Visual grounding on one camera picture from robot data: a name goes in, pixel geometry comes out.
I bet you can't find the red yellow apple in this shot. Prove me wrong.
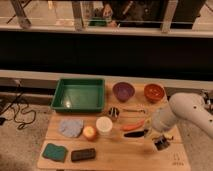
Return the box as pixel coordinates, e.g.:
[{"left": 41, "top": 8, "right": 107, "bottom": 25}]
[{"left": 83, "top": 126, "right": 97, "bottom": 141}]

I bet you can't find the light blue cloth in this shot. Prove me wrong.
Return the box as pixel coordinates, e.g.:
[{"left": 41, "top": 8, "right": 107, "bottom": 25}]
[{"left": 58, "top": 119, "right": 84, "bottom": 138}]

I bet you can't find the green plastic tray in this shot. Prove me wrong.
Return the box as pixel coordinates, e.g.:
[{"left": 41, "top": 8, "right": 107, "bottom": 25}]
[{"left": 51, "top": 78, "right": 105, "bottom": 113}]

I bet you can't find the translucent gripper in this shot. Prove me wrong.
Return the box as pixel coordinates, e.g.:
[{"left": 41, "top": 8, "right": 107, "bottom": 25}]
[{"left": 143, "top": 117, "right": 161, "bottom": 138}]

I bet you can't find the black floor cable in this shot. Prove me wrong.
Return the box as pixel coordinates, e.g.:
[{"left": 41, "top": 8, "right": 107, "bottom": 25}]
[{"left": 0, "top": 89, "right": 37, "bottom": 131}]

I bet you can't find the small metal cup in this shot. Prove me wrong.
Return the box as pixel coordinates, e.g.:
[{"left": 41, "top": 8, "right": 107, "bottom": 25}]
[{"left": 108, "top": 107, "right": 120, "bottom": 121}]

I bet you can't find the green sponge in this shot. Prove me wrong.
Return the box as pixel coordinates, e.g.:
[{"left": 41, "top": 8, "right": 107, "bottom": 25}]
[{"left": 42, "top": 143, "right": 68, "bottom": 162}]

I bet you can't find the black eraser block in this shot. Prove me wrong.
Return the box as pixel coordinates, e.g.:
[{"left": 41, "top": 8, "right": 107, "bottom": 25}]
[{"left": 71, "top": 148, "right": 96, "bottom": 162}]

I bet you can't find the purple bowl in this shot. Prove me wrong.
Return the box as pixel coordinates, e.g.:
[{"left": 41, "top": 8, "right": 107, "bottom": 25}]
[{"left": 113, "top": 82, "right": 135, "bottom": 102}]

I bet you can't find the white cup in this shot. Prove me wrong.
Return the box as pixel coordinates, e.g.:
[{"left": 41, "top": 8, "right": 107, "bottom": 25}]
[{"left": 96, "top": 116, "right": 113, "bottom": 135}]

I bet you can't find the orange carrot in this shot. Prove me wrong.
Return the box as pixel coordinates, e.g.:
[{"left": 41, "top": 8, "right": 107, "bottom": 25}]
[{"left": 120, "top": 120, "right": 145, "bottom": 131}]

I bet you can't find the metal spoon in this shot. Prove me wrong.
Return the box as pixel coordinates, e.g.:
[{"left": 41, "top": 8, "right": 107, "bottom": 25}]
[{"left": 122, "top": 108, "right": 147, "bottom": 114}]

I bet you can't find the black handled brush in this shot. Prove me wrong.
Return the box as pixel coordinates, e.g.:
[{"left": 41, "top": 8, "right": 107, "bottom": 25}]
[{"left": 124, "top": 130, "right": 170, "bottom": 151}]

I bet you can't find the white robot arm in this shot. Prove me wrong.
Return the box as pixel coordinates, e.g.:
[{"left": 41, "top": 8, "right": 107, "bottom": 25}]
[{"left": 145, "top": 93, "right": 213, "bottom": 139}]

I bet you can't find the red bowl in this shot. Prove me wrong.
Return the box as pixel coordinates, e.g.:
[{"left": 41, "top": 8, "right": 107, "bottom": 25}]
[{"left": 144, "top": 84, "right": 165, "bottom": 103}]

